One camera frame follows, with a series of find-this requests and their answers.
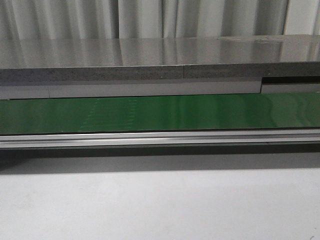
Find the grey panel under countertop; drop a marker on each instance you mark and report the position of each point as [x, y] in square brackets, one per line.
[160, 87]

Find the green conveyor belt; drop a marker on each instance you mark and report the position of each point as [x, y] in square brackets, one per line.
[160, 113]

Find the grey stone countertop slab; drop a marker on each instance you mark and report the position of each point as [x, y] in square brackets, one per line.
[45, 61]

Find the white pleated curtain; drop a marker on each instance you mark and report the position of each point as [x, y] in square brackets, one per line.
[114, 19]

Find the aluminium conveyor side rail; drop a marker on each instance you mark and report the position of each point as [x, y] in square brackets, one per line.
[160, 138]

